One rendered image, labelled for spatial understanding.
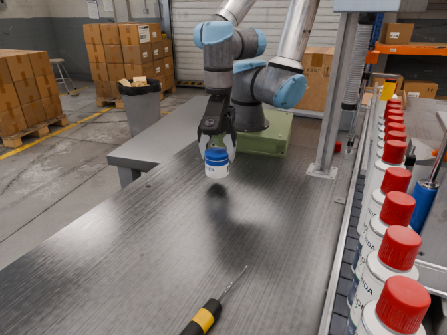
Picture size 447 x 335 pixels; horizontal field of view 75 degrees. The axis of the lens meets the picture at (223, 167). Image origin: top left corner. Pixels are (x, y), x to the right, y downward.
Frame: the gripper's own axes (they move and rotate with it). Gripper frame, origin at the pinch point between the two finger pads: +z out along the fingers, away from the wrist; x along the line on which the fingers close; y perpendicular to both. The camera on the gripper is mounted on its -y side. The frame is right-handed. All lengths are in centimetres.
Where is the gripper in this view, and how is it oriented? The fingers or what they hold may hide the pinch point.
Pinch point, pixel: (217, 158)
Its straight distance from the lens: 83.9
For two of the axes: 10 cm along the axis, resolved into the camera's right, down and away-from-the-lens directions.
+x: -9.6, -1.3, 2.5
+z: 0.0, 8.8, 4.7
